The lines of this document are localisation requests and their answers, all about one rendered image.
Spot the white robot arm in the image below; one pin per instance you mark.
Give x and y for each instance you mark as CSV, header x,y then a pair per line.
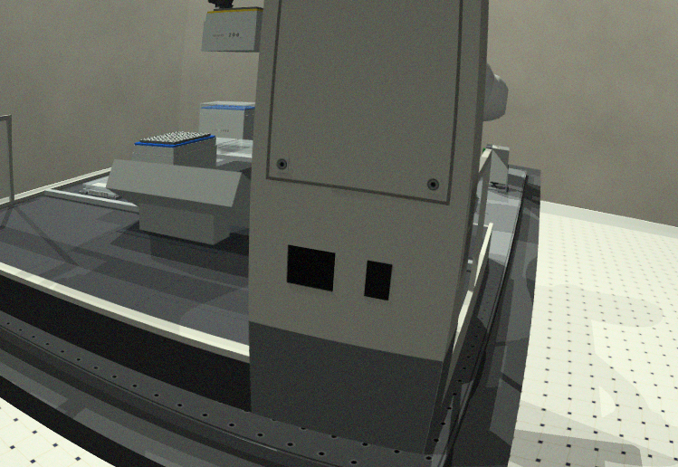
x,y
496,92

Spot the white ready key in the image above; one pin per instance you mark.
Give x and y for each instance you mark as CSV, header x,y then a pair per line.
x,y
499,167

